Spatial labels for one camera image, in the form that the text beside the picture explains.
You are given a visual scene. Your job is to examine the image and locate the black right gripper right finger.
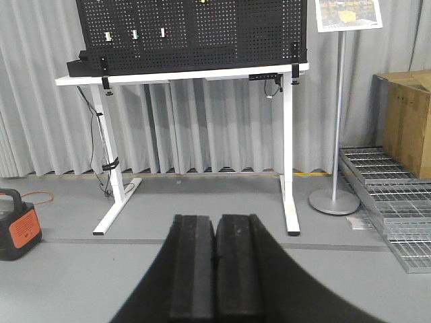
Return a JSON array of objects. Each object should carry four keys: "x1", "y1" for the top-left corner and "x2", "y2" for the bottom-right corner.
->
[{"x1": 215, "y1": 214, "x2": 379, "y2": 322}]

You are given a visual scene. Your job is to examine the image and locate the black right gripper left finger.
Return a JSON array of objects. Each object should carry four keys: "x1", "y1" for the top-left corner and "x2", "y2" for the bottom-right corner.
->
[{"x1": 112, "y1": 215, "x2": 216, "y2": 322}]

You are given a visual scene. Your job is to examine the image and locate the white standing desk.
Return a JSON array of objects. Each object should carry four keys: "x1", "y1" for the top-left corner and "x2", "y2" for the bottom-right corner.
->
[{"x1": 55, "y1": 63, "x2": 310, "y2": 236}]

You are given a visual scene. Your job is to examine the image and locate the metal floor gratings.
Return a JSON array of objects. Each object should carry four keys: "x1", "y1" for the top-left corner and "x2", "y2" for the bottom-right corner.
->
[{"x1": 339, "y1": 147, "x2": 430, "y2": 273}]

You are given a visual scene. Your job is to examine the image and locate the orange black power station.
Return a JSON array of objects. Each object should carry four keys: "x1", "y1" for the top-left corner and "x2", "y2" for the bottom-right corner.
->
[{"x1": 1, "y1": 188, "x2": 42, "y2": 260}]

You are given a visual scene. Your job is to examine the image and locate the black desk control box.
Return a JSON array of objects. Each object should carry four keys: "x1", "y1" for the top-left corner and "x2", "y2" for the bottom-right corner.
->
[{"x1": 248, "y1": 73, "x2": 282, "y2": 85}]

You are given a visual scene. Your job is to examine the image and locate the cardboard box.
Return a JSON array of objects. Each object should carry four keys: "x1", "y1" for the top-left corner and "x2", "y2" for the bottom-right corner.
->
[{"x1": 377, "y1": 69, "x2": 430, "y2": 179}]

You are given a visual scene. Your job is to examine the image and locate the black perforated pegboard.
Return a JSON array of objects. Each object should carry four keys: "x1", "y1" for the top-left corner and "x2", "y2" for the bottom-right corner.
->
[{"x1": 67, "y1": 0, "x2": 308, "y2": 77}]

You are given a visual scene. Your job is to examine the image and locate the silver sign stand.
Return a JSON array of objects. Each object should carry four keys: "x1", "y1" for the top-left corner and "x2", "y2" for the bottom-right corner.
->
[{"x1": 309, "y1": 1, "x2": 383, "y2": 216}]

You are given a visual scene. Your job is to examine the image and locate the orange cable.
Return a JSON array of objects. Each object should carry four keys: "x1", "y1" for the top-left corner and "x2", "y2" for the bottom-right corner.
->
[{"x1": 20, "y1": 190, "x2": 55, "y2": 205}]

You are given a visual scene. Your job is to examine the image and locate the black cable on desk leg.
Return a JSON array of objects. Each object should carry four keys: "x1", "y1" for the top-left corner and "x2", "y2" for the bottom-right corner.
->
[{"x1": 76, "y1": 85, "x2": 134, "y2": 199}]

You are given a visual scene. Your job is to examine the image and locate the red white switch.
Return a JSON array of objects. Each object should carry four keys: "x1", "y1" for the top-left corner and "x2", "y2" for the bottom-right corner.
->
[{"x1": 160, "y1": 27, "x2": 170, "y2": 38}]

